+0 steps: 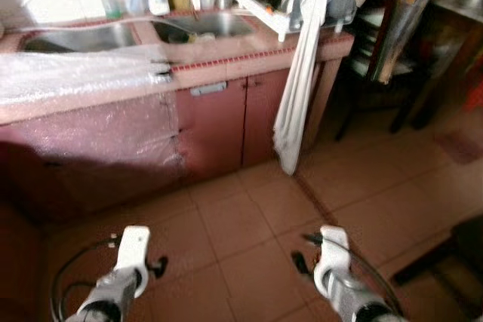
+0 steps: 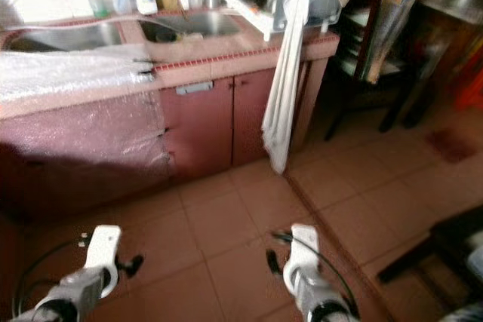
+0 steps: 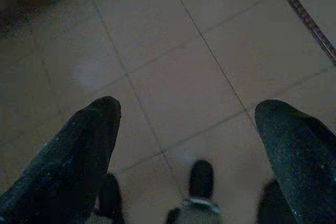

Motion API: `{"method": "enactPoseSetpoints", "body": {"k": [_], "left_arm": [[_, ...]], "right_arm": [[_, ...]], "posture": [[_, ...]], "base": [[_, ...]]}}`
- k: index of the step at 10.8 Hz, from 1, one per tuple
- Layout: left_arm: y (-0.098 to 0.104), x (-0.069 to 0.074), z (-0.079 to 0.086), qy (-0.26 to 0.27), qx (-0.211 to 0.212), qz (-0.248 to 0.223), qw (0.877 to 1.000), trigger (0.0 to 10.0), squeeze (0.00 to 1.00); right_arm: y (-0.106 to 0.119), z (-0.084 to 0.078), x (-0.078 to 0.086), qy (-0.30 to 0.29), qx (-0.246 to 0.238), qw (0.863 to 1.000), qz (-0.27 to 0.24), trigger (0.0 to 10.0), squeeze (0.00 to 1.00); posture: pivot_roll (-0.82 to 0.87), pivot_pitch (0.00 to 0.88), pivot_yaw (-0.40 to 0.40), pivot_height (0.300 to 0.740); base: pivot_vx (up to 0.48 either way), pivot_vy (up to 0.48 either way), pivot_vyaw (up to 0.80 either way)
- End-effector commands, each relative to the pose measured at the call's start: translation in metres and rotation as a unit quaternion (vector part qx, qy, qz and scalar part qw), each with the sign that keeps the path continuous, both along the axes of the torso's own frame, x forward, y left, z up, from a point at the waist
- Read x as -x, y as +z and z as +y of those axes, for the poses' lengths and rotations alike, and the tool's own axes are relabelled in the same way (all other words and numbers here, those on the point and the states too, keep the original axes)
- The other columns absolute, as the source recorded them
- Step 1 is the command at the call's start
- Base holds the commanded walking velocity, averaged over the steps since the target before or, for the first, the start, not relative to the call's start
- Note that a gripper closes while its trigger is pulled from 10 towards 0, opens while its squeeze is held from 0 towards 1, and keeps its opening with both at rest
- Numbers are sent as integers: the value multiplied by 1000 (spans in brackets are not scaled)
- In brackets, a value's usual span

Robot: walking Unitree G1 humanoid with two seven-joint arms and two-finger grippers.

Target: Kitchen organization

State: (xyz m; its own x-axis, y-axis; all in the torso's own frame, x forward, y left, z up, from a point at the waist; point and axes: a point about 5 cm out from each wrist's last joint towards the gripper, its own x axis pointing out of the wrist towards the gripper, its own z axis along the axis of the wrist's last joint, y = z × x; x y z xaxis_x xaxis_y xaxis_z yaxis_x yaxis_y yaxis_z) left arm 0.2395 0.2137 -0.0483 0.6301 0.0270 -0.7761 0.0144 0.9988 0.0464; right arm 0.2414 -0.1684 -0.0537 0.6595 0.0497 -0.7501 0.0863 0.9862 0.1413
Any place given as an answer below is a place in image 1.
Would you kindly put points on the steel kitchen sink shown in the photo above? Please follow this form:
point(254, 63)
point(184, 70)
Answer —
point(211, 28)
point(75, 39)

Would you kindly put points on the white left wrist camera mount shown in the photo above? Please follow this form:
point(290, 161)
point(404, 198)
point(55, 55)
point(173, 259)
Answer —
point(134, 250)

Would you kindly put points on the plain pink cabinet door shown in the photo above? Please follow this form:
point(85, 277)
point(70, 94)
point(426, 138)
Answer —
point(264, 118)

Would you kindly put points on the clear bubble wrap sheet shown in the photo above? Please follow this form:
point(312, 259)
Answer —
point(75, 81)

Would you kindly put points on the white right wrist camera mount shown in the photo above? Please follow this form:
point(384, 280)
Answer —
point(332, 250)

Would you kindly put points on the white dish rack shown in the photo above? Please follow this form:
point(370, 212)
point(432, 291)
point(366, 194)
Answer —
point(264, 16)

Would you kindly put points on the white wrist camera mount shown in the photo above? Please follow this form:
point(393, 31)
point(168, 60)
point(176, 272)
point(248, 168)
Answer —
point(332, 250)
point(134, 250)

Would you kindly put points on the yellowish jar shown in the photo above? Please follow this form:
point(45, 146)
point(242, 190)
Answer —
point(179, 1)

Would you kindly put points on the dark wooden shelf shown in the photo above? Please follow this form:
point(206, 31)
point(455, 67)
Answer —
point(361, 35)

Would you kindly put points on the clear plastic bag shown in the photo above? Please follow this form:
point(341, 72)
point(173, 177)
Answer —
point(404, 28)

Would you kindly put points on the red object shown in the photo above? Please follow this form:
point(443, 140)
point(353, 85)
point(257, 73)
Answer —
point(475, 84)

